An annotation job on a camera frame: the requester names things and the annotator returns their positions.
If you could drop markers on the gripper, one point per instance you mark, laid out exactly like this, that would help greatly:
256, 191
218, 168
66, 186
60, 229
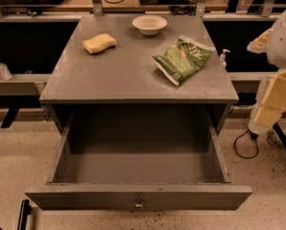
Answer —
283, 45

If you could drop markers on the grey top drawer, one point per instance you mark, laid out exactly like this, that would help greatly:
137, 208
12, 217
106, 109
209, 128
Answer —
169, 156

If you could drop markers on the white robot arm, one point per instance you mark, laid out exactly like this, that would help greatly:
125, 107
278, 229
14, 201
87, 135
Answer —
273, 43

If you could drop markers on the metal drawer knob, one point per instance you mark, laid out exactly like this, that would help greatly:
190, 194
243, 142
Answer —
138, 204

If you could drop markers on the white pump bottle right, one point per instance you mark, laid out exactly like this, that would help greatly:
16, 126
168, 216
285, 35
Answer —
223, 56

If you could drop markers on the green chip bag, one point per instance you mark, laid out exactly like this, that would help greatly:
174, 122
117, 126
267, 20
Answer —
182, 60

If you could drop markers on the white bowl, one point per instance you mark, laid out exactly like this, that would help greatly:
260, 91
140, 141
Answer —
149, 24

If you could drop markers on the yellow sponge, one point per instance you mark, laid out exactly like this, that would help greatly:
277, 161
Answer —
99, 43

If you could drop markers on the clear sanitizer bottle left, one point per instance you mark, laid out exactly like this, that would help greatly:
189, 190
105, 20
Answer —
5, 74

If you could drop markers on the black stand leg left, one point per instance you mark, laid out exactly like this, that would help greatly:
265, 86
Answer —
25, 210

